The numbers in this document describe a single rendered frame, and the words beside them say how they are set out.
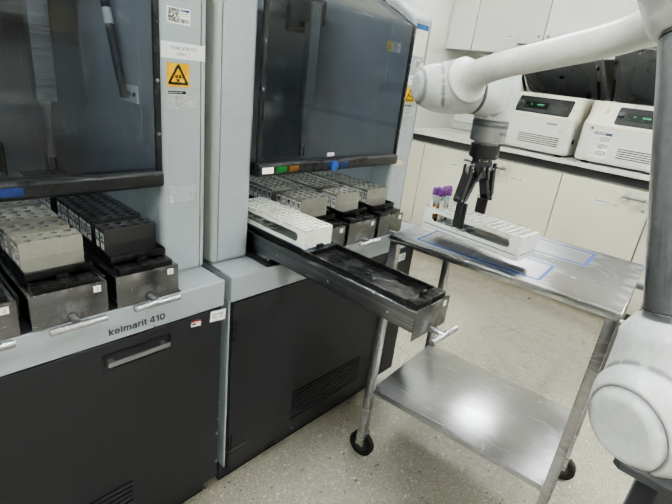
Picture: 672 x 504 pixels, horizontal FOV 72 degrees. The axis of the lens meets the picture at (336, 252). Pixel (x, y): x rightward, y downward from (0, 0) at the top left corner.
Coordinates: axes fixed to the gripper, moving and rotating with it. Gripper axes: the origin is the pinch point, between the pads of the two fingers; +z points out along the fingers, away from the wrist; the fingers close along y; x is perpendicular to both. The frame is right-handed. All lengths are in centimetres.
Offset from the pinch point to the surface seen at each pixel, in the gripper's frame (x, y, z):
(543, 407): -26, 30, 63
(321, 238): 19.9, -36.5, 7.0
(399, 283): -4.3, -33.5, 10.4
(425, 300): -14.4, -37.7, 9.0
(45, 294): 27, -97, 10
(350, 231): 31.3, -13.3, 12.3
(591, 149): 33, 192, -8
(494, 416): -18, 12, 63
